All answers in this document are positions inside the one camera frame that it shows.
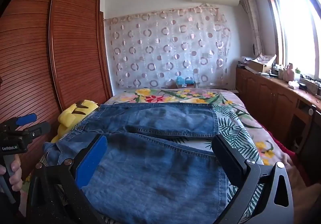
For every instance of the pink bottle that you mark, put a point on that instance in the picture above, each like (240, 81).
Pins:
(291, 72)

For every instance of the green-capped bottle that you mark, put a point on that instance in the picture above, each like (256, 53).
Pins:
(297, 74)

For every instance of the patterned window drape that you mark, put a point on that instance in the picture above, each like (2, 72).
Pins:
(252, 18)

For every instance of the wooden slatted wardrobe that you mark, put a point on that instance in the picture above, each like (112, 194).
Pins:
(75, 51)

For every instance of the blue denim pants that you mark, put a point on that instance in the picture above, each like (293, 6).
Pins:
(155, 163)

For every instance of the person's left hand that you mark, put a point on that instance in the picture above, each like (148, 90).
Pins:
(15, 181)

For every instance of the blue toy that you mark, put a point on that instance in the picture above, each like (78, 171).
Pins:
(184, 81)

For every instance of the red cloth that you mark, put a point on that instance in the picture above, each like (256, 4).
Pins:
(291, 153)

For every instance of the wooden sideboard cabinet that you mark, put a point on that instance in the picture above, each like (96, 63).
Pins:
(265, 98)

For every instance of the floral blanket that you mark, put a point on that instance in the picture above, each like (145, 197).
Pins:
(160, 94)

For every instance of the circle-patterned sheer curtain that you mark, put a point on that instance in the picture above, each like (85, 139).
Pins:
(170, 48)

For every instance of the yellow plush toy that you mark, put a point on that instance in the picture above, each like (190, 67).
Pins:
(72, 116)

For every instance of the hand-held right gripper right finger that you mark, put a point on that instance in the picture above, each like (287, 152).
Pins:
(225, 153)

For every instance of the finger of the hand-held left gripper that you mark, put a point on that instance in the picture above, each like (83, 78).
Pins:
(26, 119)
(39, 128)

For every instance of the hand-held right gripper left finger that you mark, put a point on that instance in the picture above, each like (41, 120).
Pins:
(92, 158)

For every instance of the window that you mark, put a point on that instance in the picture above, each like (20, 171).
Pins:
(296, 30)

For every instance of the cardboard box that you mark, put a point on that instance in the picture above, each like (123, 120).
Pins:
(258, 66)

